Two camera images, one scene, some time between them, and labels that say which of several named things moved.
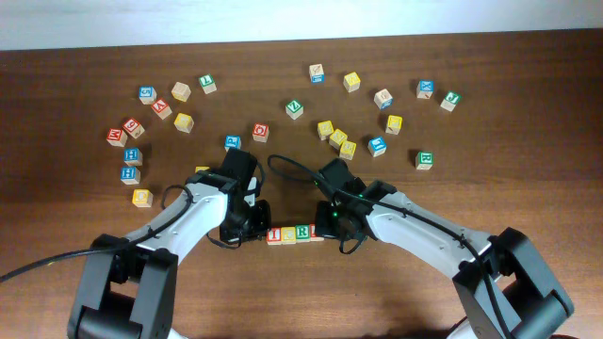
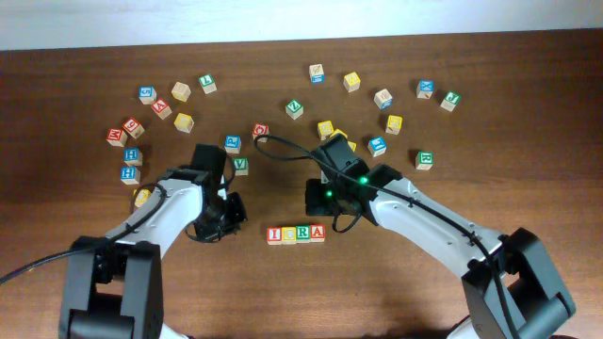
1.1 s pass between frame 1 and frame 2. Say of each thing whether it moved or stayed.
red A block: stayed
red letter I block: stayed
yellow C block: stayed
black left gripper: moved
